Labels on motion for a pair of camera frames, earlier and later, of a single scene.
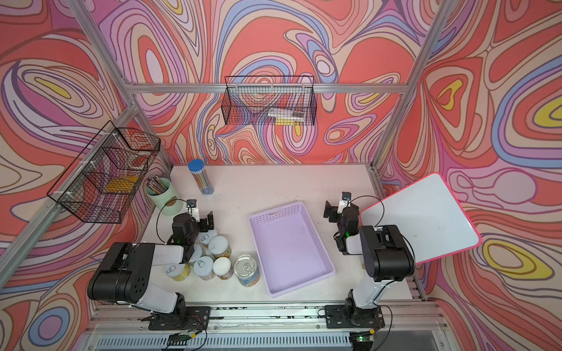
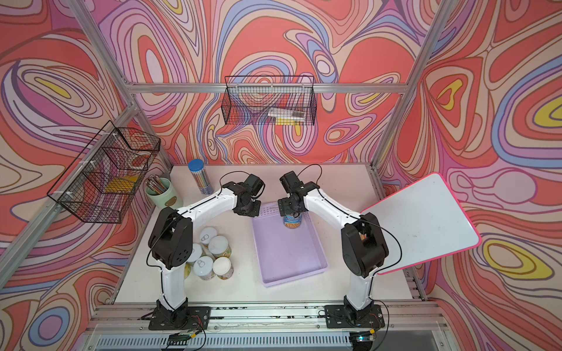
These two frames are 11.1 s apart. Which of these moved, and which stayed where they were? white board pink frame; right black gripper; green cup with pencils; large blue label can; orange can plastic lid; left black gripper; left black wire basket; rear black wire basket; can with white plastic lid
Moved: left black gripper; large blue label can; right black gripper
Stayed: rear black wire basket; green cup with pencils; can with white plastic lid; orange can plastic lid; white board pink frame; left black wire basket
